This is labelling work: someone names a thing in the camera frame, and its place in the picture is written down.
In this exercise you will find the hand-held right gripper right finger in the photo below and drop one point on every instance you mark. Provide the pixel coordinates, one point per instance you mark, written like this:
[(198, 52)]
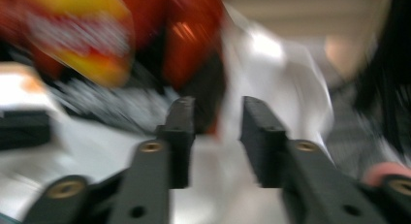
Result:
[(290, 172)]

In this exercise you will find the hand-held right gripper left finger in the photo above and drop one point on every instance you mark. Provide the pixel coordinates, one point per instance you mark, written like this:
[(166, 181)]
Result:
[(151, 172)]

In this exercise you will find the white spotted tote bag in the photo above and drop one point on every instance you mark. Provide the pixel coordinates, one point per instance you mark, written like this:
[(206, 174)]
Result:
[(284, 88)]

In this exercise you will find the red yellow snack packet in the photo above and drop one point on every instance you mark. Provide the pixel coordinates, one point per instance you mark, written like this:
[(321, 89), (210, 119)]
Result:
[(97, 30)]

